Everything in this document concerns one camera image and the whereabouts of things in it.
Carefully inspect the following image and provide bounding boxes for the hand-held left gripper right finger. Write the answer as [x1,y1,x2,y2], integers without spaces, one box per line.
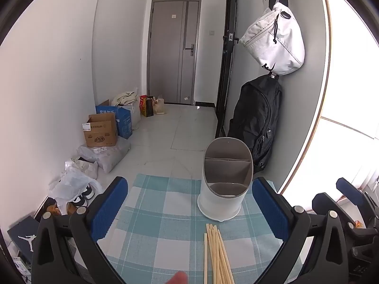
[252,177,350,284]

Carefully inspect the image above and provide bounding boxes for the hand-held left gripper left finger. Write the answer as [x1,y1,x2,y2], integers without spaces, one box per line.
[31,176,129,284]

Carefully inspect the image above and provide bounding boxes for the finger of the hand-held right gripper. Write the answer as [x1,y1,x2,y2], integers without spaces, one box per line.
[336,177,375,211]
[312,193,356,232]

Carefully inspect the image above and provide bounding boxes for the white utensil holder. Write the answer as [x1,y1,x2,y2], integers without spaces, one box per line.
[197,137,253,223]

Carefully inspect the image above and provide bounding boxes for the bundle of wooden chopsticks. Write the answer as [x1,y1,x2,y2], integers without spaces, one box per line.
[204,224,235,284]

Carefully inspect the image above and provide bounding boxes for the person's left hand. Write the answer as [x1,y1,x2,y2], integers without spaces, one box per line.
[163,271,190,284]

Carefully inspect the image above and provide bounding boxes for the black white sneakers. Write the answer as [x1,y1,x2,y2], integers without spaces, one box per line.
[72,183,103,208]

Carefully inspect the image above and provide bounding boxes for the crumpled white plastic bag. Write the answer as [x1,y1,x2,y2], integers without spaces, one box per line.
[49,167,104,215]

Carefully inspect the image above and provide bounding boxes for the white parcel bags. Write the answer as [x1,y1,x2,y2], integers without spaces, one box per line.
[65,154,99,181]

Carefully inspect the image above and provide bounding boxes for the grey parcel bag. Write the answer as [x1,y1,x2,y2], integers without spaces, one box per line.
[95,138,131,173]

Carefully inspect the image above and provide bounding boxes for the brown shoes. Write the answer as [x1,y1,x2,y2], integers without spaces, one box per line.
[46,204,64,216]

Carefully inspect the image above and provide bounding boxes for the teal plaid tablecloth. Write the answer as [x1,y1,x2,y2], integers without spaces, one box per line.
[98,174,302,284]

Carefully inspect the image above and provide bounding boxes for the brown cardboard box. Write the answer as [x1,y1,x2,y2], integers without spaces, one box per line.
[82,113,118,148]

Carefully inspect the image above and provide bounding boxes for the black backpack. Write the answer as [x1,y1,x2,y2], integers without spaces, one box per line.
[227,74,283,173]

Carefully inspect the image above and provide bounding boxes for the navy shoe box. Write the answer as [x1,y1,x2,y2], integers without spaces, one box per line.
[7,216,40,261]

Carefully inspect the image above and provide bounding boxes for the blue cardboard box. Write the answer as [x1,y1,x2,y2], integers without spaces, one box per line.
[95,100,133,139]

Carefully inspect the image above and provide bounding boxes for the beige cloth on bin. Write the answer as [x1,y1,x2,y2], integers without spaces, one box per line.
[111,88,142,131]

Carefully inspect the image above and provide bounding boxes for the bright window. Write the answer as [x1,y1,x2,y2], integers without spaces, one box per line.
[281,0,379,208]

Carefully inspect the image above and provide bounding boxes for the red yellow bag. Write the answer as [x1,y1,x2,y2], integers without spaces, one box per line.
[139,95,150,116]

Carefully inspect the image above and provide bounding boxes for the beige plastic bag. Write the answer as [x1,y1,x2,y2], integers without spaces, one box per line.
[153,95,167,115]

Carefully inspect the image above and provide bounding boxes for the black metal door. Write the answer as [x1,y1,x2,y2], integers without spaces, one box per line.
[215,0,240,138]

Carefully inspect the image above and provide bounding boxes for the white sling bag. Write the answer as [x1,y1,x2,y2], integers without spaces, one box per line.
[239,0,305,76]

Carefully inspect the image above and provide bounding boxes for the grey door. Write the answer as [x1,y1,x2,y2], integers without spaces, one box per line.
[147,0,202,105]

